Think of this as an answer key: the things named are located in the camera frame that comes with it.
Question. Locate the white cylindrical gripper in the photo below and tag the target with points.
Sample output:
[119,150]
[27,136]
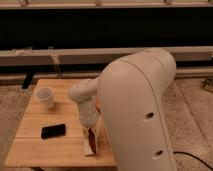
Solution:
[88,115]

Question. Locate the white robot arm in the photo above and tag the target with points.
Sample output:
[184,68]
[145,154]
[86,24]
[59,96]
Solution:
[128,96]

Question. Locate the black rectangular block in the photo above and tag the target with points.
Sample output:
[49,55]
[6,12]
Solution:
[53,131]

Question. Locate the white paper cup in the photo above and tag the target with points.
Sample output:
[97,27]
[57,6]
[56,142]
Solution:
[45,96]

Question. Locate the wooden cutting board table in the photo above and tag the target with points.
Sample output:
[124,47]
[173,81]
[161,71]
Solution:
[30,150]

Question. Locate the white window rail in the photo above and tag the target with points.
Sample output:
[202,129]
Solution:
[29,57]

